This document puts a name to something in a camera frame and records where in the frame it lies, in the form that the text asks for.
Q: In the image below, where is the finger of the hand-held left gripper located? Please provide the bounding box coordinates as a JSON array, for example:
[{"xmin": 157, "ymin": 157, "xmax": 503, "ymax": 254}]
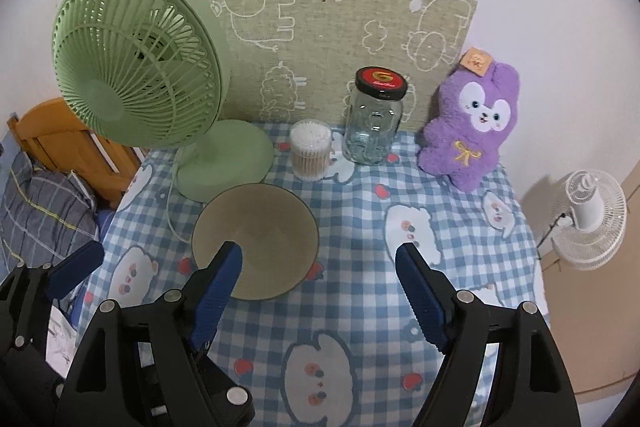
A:
[{"xmin": 0, "ymin": 240, "xmax": 106, "ymax": 303}]

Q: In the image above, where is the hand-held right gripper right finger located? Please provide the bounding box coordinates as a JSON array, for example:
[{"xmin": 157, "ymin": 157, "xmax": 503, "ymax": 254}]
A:
[{"xmin": 395, "ymin": 243, "xmax": 583, "ymax": 427}]

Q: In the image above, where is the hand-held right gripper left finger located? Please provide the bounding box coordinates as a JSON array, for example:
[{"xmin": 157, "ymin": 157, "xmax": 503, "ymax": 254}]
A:
[{"xmin": 60, "ymin": 241, "xmax": 257, "ymax": 427}]

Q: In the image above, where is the beige floral ceramic bowl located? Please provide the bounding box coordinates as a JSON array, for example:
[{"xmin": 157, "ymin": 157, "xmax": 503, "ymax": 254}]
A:
[{"xmin": 191, "ymin": 183, "xmax": 321, "ymax": 301}]

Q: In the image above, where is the grey plaid pillow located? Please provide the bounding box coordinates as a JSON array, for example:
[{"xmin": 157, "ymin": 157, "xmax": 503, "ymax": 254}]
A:
[{"xmin": 0, "ymin": 142, "xmax": 101, "ymax": 268}]

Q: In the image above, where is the blue checkered tablecloth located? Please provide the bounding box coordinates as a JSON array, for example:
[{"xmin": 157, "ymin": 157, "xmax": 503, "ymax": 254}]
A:
[{"xmin": 75, "ymin": 119, "xmax": 551, "ymax": 427}]

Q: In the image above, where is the wooden headboard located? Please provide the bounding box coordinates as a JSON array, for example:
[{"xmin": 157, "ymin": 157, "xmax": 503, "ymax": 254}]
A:
[{"xmin": 6, "ymin": 98, "xmax": 146, "ymax": 210}]

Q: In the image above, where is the purple plush bunny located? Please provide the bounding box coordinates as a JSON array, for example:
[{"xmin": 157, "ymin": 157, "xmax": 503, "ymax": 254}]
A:
[{"xmin": 417, "ymin": 48, "xmax": 523, "ymax": 194}]

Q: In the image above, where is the clear cotton swab container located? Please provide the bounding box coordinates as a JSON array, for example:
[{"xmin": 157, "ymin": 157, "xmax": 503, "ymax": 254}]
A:
[{"xmin": 290, "ymin": 119, "xmax": 333, "ymax": 181}]

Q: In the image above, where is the glass jar with black lid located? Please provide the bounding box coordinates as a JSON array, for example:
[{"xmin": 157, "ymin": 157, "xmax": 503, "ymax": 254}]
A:
[{"xmin": 342, "ymin": 67, "xmax": 408, "ymax": 166}]

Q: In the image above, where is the white standing fan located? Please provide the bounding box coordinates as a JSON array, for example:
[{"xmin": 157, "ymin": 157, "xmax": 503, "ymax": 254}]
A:
[{"xmin": 550, "ymin": 170, "xmax": 628, "ymax": 271}]

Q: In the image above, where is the green desk fan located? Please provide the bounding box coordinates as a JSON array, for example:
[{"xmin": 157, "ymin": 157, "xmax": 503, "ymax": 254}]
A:
[{"xmin": 52, "ymin": 0, "xmax": 275, "ymax": 204}]

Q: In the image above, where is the white fan cable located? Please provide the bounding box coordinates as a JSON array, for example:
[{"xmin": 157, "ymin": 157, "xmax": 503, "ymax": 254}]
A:
[{"xmin": 167, "ymin": 157, "xmax": 196, "ymax": 244}]

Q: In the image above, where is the black fan power cable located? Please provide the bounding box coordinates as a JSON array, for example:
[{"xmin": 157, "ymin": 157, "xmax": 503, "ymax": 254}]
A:
[{"xmin": 536, "ymin": 212, "xmax": 571, "ymax": 253}]

